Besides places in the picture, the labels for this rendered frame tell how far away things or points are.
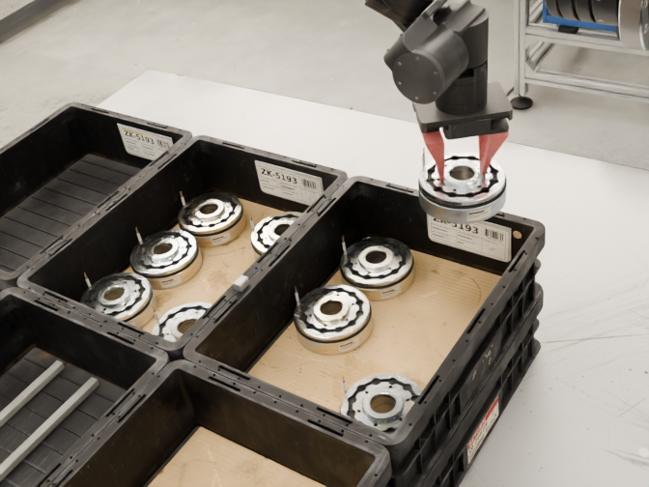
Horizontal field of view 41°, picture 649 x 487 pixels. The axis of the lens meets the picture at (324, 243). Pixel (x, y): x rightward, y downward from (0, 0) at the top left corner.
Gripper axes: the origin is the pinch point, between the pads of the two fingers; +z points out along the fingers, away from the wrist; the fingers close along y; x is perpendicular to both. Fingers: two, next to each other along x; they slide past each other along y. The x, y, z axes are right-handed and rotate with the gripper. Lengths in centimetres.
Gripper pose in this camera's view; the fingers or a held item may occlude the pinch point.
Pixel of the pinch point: (462, 169)
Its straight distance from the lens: 104.0
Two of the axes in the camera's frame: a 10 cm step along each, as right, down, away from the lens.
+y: 9.9, -1.5, 0.1
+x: -1.0, -6.3, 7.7
